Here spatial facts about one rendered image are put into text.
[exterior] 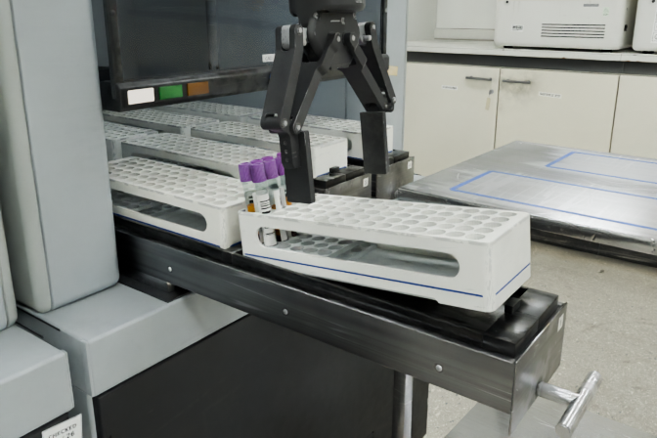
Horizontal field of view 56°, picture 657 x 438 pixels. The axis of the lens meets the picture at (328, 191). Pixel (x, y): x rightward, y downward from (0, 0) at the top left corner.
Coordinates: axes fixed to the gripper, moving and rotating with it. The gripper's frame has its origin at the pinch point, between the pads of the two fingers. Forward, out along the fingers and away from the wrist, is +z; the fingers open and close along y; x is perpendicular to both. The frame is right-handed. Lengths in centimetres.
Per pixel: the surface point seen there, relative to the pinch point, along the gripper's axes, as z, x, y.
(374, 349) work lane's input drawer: 15.0, -7.3, -6.8
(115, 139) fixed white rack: -1, 55, 11
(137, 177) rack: 1.5, 32.4, -2.1
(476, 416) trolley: 62, 11, 54
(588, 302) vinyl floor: 89, 22, 181
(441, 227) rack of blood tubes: 3.9, -12.1, -1.4
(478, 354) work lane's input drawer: 12.9, -17.8, -6.8
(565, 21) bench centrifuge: -16, 45, 229
